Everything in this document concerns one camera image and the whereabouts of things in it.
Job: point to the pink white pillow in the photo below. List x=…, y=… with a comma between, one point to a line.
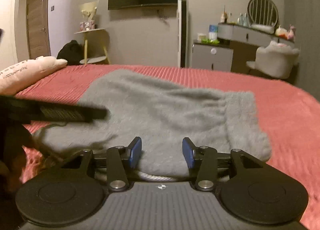
x=19, y=76

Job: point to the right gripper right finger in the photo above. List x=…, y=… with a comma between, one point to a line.
x=246, y=187

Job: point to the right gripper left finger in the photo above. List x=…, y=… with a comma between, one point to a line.
x=76, y=188

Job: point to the cream flower bouquet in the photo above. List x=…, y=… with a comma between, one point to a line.
x=88, y=12

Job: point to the round vanity mirror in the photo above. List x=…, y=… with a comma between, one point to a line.
x=263, y=12

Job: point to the black bag on floor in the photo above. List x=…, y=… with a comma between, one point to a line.
x=73, y=52

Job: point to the blue white canister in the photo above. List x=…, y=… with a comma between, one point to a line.
x=213, y=30

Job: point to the yellow leg side table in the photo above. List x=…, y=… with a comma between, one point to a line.
x=95, y=46

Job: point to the red ribbed bed cover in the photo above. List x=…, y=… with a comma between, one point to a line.
x=289, y=115

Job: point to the white standing panel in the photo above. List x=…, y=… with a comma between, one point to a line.
x=183, y=24

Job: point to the grey small cabinet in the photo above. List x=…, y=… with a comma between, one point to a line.
x=211, y=57

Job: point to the grey sweat pants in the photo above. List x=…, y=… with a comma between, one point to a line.
x=162, y=114

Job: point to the grey fluffy chair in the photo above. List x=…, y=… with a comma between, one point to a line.
x=275, y=60

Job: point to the grey vanity desk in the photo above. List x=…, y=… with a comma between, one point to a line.
x=244, y=42

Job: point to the wooden room door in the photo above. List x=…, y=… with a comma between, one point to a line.
x=37, y=28

